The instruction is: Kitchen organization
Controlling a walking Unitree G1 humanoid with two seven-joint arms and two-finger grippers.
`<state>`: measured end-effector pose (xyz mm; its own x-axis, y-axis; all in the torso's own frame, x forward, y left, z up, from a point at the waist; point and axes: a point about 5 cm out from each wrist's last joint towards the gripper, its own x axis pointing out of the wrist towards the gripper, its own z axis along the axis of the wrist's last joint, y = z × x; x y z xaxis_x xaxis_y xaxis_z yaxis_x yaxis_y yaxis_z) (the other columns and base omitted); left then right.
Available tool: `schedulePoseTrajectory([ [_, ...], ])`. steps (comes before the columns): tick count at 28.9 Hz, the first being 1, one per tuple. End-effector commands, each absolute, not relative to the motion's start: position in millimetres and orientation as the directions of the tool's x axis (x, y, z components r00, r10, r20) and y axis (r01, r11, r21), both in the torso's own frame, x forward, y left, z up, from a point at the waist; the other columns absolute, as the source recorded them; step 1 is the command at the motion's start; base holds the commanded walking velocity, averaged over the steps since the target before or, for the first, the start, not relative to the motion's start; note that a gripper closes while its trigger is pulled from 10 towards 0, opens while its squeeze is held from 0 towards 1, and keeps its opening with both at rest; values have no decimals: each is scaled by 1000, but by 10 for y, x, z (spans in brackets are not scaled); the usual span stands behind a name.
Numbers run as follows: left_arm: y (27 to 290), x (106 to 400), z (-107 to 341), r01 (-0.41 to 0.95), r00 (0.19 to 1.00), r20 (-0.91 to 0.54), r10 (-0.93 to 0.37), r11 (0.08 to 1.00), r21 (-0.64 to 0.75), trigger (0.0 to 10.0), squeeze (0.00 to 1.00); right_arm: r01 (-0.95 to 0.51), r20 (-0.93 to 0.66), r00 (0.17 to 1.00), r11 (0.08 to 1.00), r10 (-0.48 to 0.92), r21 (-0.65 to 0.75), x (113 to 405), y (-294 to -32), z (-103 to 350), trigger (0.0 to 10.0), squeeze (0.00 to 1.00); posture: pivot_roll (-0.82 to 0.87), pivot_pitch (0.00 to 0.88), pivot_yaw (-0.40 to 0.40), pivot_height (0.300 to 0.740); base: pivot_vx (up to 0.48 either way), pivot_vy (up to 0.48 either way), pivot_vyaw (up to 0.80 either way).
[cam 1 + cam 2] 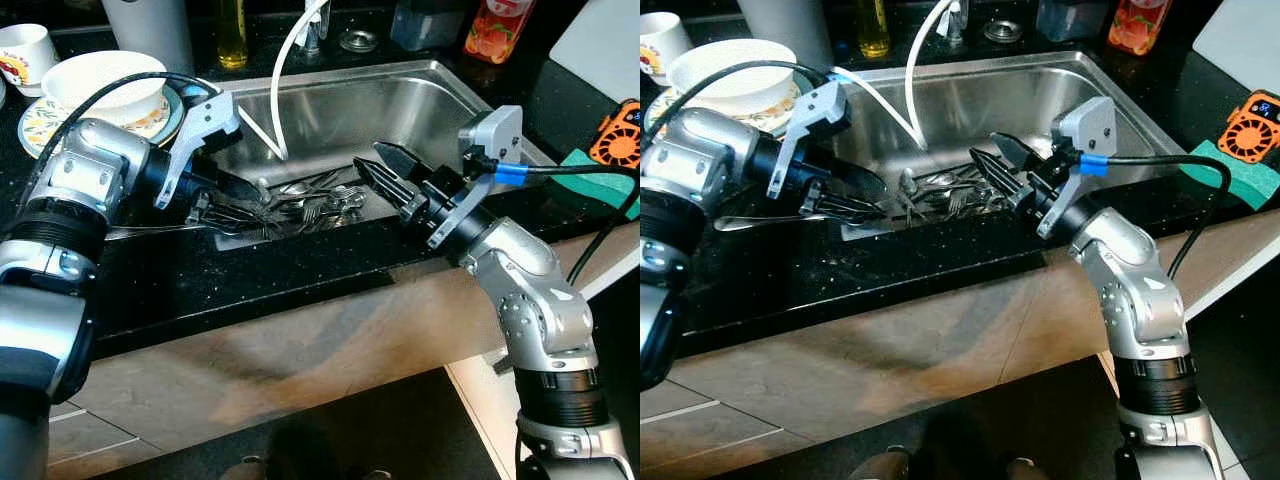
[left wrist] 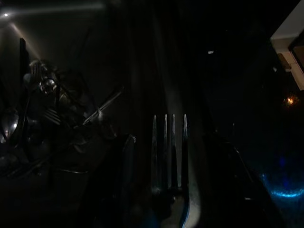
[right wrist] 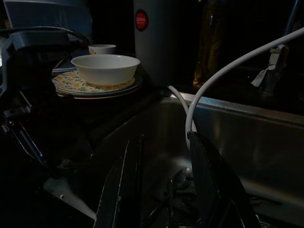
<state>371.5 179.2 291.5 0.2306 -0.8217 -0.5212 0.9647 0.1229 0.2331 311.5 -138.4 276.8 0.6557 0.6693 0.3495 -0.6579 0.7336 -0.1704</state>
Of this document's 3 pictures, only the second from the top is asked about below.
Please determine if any dark cutlery holder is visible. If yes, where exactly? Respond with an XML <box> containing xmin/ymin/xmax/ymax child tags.
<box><xmin>0</xmin><ymin>123</ymin><xmax>119</xmax><ymax>228</ymax></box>

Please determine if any large silver spoon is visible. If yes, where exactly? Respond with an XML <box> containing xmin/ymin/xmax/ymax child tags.
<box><xmin>0</xmin><ymin>106</ymin><xmax>21</xmax><ymax>144</ymax></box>

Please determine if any white cabinet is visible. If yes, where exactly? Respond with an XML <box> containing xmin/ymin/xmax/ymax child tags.
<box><xmin>270</xmin><ymin>0</ymin><xmax>304</xmax><ymax>92</ymax></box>

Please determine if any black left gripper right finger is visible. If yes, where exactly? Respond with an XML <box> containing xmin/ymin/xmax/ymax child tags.
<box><xmin>205</xmin><ymin>133</ymin><xmax>283</xmax><ymax>228</ymax></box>

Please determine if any silver metal fork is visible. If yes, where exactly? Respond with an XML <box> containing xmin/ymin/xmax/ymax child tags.
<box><xmin>150</xmin><ymin>113</ymin><xmax>205</xmax><ymax>228</ymax></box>

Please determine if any small silver fork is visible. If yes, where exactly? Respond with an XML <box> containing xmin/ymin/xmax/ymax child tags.
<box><xmin>42</xmin><ymin>108</ymin><xmax>62</xmax><ymax>125</ymax></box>

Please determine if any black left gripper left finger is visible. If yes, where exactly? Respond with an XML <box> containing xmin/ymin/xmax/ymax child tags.
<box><xmin>117</xmin><ymin>133</ymin><xmax>138</xmax><ymax>228</ymax></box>

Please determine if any small silver spoon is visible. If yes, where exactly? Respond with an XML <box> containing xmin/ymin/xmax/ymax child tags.
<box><xmin>38</xmin><ymin>78</ymin><xmax>57</xmax><ymax>95</ymax></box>

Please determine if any silver cutlery handle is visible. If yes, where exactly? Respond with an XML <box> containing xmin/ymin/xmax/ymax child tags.
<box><xmin>82</xmin><ymin>86</ymin><xmax>125</xmax><ymax>125</ymax></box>

